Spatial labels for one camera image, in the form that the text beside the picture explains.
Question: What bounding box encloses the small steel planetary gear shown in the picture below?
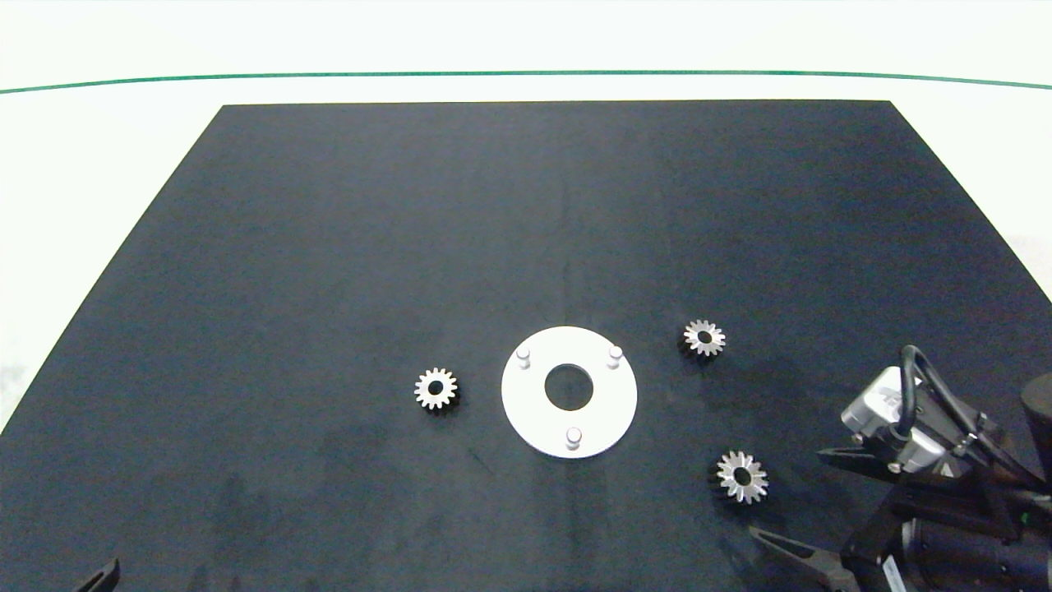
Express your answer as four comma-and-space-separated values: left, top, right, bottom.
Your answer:
713, 450, 770, 505
683, 319, 727, 358
413, 367, 459, 411

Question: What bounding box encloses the round white pinned carrier plate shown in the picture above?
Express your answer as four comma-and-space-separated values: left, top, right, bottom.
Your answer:
501, 326, 639, 460

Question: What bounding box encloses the dark rectangular work mat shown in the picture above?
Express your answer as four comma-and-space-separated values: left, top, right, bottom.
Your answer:
0, 99, 1052, 592

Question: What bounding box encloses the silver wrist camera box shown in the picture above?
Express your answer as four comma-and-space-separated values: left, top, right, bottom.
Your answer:
840, 366, 972, 474

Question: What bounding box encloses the black camera cable loop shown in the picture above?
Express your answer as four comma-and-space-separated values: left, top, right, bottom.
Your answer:
897, 345, 1032, 488

